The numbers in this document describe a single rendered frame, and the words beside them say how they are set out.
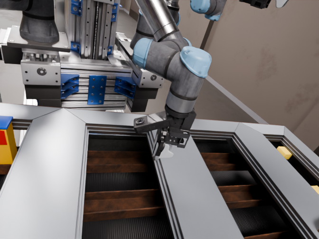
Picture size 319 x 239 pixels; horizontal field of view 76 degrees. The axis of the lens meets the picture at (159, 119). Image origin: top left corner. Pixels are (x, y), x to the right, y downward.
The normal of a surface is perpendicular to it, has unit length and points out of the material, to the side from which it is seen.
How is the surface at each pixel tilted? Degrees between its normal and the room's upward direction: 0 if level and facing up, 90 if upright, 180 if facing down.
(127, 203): 0
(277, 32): 90
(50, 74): 90
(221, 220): 0
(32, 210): 0
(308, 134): 90
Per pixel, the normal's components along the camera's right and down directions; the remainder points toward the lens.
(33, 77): 0.40, 0.61
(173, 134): 0.05, 0.58
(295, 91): -0.88, 0.05
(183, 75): -0.47, 0.40
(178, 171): 0.25, -0.79
